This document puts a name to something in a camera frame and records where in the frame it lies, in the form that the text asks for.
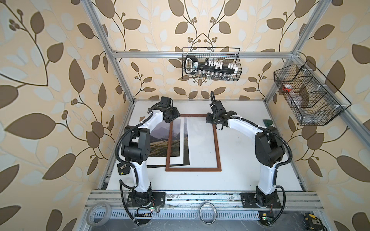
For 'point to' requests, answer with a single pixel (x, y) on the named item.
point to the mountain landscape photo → (159, 139)
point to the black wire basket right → (313, 99)
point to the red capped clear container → (287, 87)
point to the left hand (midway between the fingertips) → (179, 113)
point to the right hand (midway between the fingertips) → (209, 118)
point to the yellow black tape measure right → (312, 222)
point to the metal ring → (208, 213)
